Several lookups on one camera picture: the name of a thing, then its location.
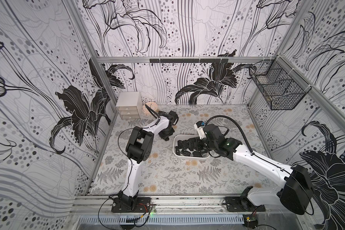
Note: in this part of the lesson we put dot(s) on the peach round alarm clock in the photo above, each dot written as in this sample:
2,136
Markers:
148,107

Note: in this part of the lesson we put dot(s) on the white slotted cable duct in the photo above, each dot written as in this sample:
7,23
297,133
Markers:
167,219

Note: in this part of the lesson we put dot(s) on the black wire wall basket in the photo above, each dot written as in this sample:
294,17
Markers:
278,84

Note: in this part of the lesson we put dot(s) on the flat black smart key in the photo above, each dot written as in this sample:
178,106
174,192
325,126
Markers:
198,154

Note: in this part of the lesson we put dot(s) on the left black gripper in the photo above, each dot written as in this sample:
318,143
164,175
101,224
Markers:
163,136

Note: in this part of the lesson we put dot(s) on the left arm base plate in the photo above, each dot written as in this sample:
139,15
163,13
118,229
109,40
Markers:
135,205

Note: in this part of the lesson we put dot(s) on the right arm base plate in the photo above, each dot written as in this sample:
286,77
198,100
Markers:
238,204

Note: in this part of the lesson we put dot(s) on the black car key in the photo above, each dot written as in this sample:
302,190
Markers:
185,153
180,145
177,151

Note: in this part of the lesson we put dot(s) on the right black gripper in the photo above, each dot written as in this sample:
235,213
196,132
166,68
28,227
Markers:
203,141

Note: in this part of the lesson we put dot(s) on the white mini drawer cabinet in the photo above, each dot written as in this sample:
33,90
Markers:
129,105

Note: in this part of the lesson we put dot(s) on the white rectangular storage box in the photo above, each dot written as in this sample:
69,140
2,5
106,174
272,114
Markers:
185,137

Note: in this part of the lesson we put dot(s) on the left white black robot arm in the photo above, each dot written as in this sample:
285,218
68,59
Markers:
138,150

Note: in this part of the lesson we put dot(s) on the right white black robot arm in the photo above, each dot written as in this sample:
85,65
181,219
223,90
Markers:
294,189

